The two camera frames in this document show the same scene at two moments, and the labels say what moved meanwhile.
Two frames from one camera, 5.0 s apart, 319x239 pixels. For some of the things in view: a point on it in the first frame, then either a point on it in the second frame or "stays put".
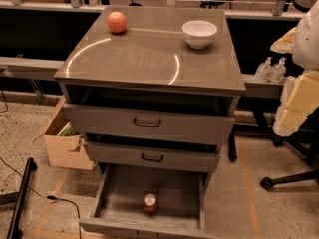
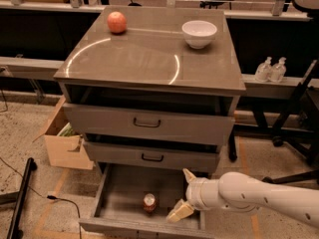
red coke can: (150, 203) stays put
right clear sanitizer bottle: (278, 71) stays put
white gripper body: (307, 41) -> (195, 193)
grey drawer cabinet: (154, 92) stays put
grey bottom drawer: (149, 202) stays put
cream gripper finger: (288, 121) -> (181, 210)
